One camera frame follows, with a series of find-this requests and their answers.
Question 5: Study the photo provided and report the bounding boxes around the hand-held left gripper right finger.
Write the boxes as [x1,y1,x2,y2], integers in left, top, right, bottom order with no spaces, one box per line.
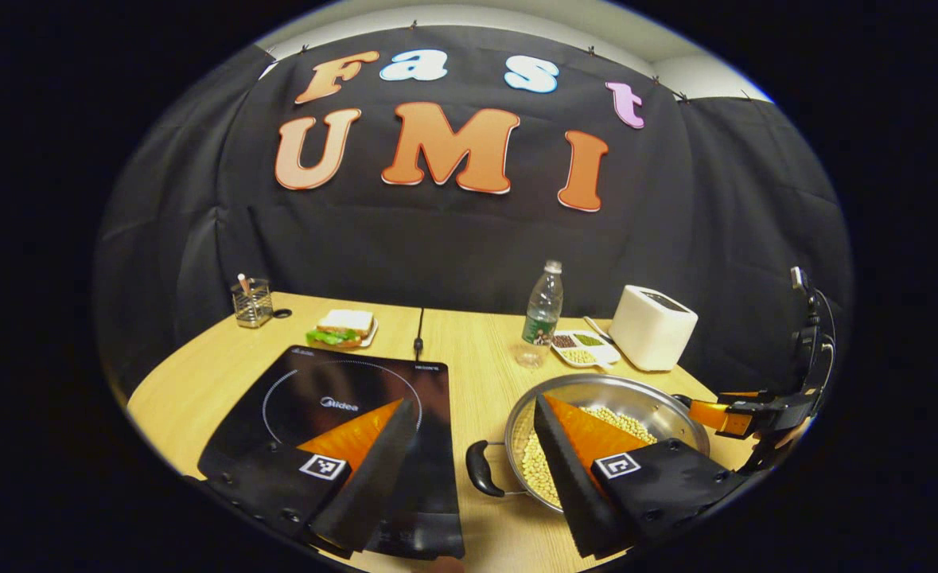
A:
[532,394,752,559]

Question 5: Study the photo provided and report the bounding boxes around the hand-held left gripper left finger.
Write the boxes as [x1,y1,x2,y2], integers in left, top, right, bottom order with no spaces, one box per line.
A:
[198,398,422,558]

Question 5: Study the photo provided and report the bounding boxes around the stainless steel pot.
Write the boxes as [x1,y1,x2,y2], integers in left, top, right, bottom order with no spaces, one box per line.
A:
[465,373,711,514]

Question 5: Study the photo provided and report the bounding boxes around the black induction cooktop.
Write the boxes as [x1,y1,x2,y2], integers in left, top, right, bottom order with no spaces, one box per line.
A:
[197,345,466,560]

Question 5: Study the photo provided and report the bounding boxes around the pile of soybeans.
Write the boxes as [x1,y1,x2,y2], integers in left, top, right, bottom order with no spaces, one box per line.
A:
[520,406,659,506]

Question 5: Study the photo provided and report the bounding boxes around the white toaster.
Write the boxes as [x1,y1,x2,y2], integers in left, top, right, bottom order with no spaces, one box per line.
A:
[609,285,699,372]

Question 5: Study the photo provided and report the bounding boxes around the white divided dish of beans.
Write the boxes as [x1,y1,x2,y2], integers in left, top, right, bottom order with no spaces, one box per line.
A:
[550,329,622,370]

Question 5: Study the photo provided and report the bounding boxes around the sandwich with lettuce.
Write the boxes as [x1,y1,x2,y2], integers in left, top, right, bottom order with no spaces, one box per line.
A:
[306,310,376,349]

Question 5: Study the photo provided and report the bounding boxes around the clear plastic water bottle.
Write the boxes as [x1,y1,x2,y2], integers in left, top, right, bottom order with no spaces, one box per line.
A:
[516,259,565,368]

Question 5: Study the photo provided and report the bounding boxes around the row of black cloth clips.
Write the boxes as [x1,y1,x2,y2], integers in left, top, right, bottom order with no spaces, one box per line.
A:
[266,20,756,104]

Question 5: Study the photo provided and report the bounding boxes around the wire mesh utensil holder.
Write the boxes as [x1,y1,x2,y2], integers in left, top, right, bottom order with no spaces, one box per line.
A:
[231,277,274,329]

